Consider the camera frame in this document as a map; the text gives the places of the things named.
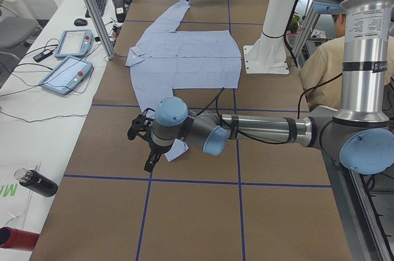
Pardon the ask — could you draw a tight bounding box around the light blue striped shirt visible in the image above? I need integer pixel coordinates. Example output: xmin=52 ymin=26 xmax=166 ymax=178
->
xmin=126 ymin=0 xmax=241 ymax=157

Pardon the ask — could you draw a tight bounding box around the black box with label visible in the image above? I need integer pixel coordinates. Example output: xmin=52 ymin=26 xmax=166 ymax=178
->
xmin=112 ymin=0 xmax=127 ymax=23

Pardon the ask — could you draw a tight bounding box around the black computer mouse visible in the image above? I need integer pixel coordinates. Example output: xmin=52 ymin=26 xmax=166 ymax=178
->
xmin=74 ymin=18 xmax=87 ymax=26

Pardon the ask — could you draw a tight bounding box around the near blue teach pendant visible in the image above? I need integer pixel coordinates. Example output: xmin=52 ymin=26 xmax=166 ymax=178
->
xmin=39 ymin=56 xmax=93 ymax=95

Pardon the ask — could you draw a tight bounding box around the blue teach pendant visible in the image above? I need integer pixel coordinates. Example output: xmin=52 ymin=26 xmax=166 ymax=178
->
xmin=54 ymin=29 xmax=94 ymax=58
xmin=39 ymin=56 xmax=93 ymax=95

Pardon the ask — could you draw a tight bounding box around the black water bottle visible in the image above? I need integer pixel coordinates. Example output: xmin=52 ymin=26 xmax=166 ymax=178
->
xmin=14 ymin=168 xmax=58 ymax=197

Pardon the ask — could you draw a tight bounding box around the far blue teach pendant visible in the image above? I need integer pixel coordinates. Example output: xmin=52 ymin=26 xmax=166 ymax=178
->
xmin=54 ymin=29 xmax=94 ymax=58

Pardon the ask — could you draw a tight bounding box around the person in beige shirt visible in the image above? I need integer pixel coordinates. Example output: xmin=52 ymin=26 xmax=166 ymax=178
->
xmin=299 ymin=13 xmax=394 ymax=111

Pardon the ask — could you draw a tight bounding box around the red cylinder bottle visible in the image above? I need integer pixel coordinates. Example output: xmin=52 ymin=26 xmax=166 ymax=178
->
xmin=1 ymin=227 xmax=40 ymax=251

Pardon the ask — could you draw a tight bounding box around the grey office chair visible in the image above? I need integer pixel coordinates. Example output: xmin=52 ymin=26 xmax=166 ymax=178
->
xmin=1 ymin=0 xmax=42 ymax=61

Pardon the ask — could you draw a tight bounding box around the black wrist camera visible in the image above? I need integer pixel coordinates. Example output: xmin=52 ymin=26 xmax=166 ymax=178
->
xmin=127 ymin=108 xmax=155 ymax=142

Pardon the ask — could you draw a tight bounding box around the aluminium frame post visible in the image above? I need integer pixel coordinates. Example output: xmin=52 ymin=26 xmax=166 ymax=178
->
xmin=84 ymin=0 xmax=115 ymax=60

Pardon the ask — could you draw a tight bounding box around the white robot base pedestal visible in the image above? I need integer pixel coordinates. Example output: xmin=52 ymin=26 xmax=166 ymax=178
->
xmin=243 ymin=0 xmax=298 ymax=74

